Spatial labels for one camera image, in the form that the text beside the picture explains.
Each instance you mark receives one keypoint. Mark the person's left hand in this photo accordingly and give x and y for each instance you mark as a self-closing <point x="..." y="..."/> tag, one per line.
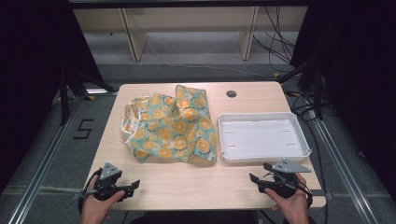
<point x="95" y="209"/>

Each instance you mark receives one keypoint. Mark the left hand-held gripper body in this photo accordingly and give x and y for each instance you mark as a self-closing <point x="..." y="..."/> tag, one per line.
<point x="109" y="172"/>

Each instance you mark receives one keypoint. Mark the aluminium floor cross rail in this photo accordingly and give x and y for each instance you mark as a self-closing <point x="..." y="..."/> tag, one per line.
<point x="37" y="189"/>

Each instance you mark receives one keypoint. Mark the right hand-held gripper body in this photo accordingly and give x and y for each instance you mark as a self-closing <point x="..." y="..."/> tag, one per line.
<point x="288" y="168"/>

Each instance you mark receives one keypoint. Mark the person's right hand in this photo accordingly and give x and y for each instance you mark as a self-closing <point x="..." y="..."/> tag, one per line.
<point x="292" y="207"/>

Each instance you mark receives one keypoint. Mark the teal orange-print cloth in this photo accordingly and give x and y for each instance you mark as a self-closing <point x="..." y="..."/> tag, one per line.
<point x="172" y="130"/>

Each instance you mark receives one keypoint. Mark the black metal stand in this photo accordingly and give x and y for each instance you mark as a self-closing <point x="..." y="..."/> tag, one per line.
<point x="67" y="93"/>
<point x="313" y="81"/>

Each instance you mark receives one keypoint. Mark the person's dark lap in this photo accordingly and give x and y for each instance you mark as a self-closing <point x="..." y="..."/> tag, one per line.
<point x="193" y="217"/>

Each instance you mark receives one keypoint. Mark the white plastic tray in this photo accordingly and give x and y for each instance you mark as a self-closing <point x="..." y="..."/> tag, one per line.
<point x="261" y="138"/>

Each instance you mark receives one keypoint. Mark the black curtain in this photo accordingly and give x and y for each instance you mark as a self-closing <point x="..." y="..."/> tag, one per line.
<point x="31" y="77"/>
<point x="358" y="77"/>

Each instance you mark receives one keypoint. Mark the light wooden bench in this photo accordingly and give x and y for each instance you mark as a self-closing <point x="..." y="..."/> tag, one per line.
<point x="186" y="18"/>

